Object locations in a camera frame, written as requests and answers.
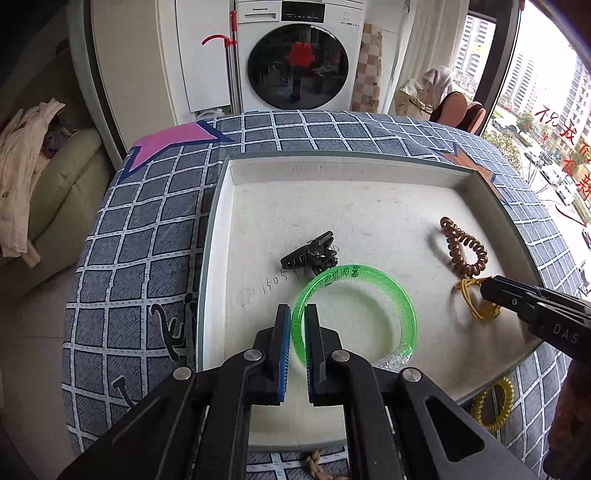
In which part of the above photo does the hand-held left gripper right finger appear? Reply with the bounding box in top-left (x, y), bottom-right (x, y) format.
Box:
top-left (302, 304), bottom-right (541, 480)

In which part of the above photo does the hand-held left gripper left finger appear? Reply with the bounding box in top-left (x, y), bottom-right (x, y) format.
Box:
top-left (58, 304), bottom-right (293, 480)

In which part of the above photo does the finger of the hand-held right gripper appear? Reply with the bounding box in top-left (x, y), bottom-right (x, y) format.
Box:
top-left (519, 307), bottom-right (591, 360)
top-left (479, 275), bottom-right (591, 321)

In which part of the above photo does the yellow cord hair tie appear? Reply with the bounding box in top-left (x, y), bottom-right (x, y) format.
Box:
top-left (455, 277), bottom-right (502, 321)

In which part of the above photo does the yellow spiral hair tie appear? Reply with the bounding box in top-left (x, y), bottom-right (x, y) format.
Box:
top-left (471, 376), bottom-right (515, 432)

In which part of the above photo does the green translucent bangle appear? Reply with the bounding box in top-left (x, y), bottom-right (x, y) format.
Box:
top-left (291, 264), bottom-right (417, 370)

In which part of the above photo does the brown braided hair band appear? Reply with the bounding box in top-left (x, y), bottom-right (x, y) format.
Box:
top-left (302, 450), bottom-right (342, 480)

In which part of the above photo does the shallow white tray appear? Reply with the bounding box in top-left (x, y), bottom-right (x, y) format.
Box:
top-left (196, 152), bottom-right (543, 455)

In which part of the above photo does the person's right forearm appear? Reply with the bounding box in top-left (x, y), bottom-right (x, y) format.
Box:
top-left (545, 355), bottom-right (591, 480)

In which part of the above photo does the clear plastic wrapper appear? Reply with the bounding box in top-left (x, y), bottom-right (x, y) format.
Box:
top-left (373, 344), bottom-right (414, 371)

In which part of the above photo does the black hair claw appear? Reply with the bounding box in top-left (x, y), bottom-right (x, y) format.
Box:
top-left (280, 230), bottom-right (340, 273)

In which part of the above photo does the orange-backed chair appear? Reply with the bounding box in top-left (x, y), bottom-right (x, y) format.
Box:
top-left (436, 91), bottom-right (488, 134)

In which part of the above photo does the cream tote bag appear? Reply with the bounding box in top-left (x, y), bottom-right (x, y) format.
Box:
top-left (394, 78), bottom-right (439, 121)

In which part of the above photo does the white towel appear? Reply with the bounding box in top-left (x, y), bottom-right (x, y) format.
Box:
top-left (422, 66), bottom-right (455, 100)

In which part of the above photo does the white curtain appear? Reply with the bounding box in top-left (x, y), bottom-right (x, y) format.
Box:
top-left (392, 0), bottom-right (467, 116)

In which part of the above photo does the cream sofa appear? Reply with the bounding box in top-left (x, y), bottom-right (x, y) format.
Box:
top-left (0, 127), bottom-right (116, 301)

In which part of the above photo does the tall white cabinet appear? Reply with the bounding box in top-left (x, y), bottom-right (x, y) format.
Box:
top-left (175, 0), bottom-right (236, 114)

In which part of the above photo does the purple cloth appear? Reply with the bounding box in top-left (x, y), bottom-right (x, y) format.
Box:
top-left (41, 127), bottom-right (70, 155)

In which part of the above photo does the cream jacket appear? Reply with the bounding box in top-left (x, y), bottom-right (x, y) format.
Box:
top-left (0, 99), bottom-right (65, 268)

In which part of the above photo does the white front-load washing machine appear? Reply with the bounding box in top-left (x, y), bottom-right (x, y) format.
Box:
top-left (233, 0), bottom-right (365, 112)

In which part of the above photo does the brown spiral hair tie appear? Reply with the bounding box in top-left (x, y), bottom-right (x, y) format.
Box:
top-left (440, 217), bottom-right (488, 278)

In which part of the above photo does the checkered wall panel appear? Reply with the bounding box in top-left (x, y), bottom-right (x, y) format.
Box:
top-left (353, 22), bottom-right (384, 114)

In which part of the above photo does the red-handled mop pole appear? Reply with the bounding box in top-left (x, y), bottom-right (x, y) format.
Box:
top-left (202, 9), bottom-right (241, 116)

